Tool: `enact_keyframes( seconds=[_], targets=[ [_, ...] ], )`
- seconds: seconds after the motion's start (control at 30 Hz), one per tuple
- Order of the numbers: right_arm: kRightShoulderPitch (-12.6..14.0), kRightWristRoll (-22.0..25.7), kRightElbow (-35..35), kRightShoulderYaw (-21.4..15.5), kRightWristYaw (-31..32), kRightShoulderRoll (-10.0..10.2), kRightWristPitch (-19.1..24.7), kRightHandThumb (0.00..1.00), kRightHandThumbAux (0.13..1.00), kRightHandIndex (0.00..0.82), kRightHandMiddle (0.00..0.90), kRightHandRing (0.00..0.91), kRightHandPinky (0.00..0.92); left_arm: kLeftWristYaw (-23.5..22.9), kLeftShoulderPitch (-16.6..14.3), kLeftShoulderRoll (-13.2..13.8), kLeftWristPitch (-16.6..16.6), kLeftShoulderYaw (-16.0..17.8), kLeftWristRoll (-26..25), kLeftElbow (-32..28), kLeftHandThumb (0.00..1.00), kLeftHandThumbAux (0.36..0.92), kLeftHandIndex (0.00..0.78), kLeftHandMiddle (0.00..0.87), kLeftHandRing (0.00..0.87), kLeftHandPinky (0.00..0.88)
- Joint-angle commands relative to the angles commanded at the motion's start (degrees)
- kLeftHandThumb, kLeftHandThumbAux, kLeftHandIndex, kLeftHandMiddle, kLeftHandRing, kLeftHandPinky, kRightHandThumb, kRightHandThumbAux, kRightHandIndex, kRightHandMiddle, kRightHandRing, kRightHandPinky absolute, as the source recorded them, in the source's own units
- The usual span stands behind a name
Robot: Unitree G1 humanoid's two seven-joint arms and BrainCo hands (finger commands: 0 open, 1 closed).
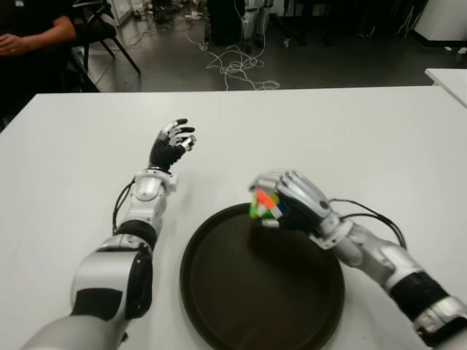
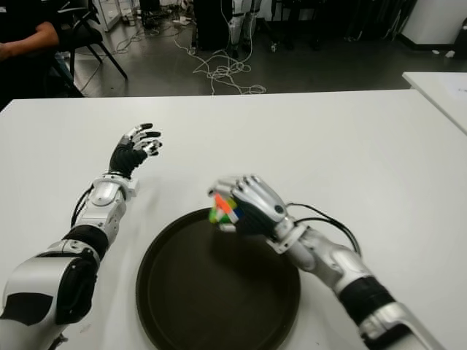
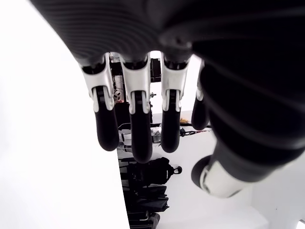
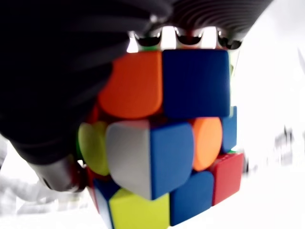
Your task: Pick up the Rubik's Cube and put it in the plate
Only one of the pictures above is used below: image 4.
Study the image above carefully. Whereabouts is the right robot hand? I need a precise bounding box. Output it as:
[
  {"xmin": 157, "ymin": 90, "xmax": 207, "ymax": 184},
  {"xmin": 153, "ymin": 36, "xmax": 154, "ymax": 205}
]
[{"xmin": 0, "ymin": 0, "xmax": 274, "ymax": 193}]

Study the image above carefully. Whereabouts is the multicoloured Rubik's cube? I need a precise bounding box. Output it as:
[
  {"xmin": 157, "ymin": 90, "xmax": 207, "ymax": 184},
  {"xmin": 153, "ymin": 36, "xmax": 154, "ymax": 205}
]
[{"xmin": 75, "ymin": 46, "xmax": 245, "ymax": 229}]

